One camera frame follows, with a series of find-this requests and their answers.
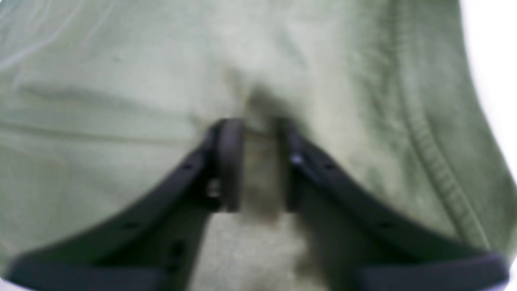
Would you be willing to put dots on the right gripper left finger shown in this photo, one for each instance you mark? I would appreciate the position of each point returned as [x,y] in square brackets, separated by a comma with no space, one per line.
[153,244]

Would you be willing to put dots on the olive green t-shirt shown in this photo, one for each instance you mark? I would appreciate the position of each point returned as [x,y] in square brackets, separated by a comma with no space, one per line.
[101,98]

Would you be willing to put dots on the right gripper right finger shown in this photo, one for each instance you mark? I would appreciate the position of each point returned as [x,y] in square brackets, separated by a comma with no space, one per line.
[363,245]

